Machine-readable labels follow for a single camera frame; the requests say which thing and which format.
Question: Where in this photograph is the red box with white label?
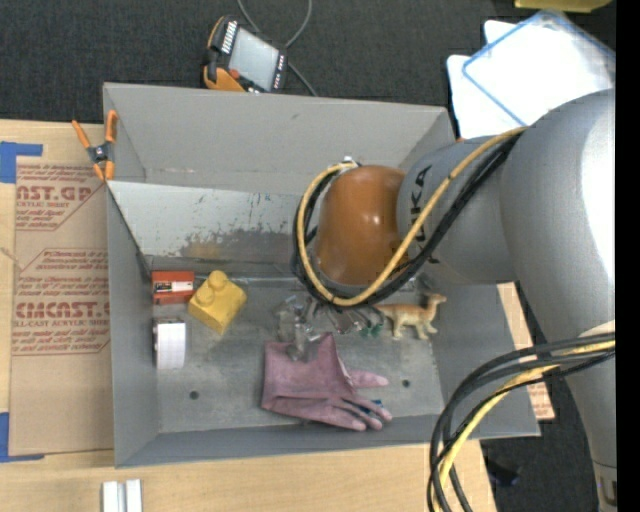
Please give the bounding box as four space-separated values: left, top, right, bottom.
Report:
151 270 196 306

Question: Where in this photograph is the grey metal bin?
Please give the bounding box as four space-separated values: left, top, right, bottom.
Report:
102 82 543 469

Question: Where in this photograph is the pink glove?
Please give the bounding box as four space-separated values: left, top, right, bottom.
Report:
259 331 394 433

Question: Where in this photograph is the yellow toy brick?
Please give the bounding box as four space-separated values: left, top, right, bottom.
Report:
187 269 249 336

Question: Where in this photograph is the tan toy dinosaur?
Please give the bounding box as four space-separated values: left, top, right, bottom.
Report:
375 292 448 342

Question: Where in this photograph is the white tape roll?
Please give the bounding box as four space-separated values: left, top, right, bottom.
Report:
151 316 188 371

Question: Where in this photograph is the brown cardboard board red print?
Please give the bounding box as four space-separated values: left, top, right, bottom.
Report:
0 118 116 458

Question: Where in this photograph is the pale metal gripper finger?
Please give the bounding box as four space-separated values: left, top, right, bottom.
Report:
285 322 322 364
275 295 307 342

